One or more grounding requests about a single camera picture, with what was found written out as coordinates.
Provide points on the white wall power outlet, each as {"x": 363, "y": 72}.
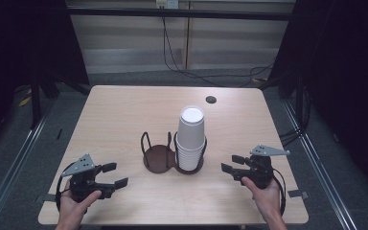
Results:
{"x": 167, "y": 4}

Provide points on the black round table grommet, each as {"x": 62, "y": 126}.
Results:
{"x": 211, "y": 99}

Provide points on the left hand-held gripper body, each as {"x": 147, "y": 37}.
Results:
{"x": 83, "y": 187}

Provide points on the yellow floor object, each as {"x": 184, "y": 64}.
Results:
{"x": 24, "y": 101}

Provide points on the black curtain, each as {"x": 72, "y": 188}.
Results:
{"x": 348, "y": 80}
{"x": 22, "y": 48}

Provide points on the person's right hand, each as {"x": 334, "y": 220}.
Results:
{"x": 268, "y": 201}

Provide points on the small black floor strip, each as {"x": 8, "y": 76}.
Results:
{"x": 59, "y": 134}

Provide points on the person's left hand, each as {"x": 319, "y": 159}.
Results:
{"x": 72, "y": 209}

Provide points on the stack of white paper cups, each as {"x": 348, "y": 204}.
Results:
{"x": 190, "y": 134}

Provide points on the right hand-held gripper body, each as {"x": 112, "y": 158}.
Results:
{"x": 259, "y": 169}

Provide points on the black horizontal bar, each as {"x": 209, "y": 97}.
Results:
{"x": 179, "y": 13}

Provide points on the grey tape strip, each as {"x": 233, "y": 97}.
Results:
{"x": 46, "y": 197}
{"x": 298, "y": 194}

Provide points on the metal floor rail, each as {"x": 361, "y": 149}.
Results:
{"x": 16, "y": 159}
{"x": 319, "y": 159}

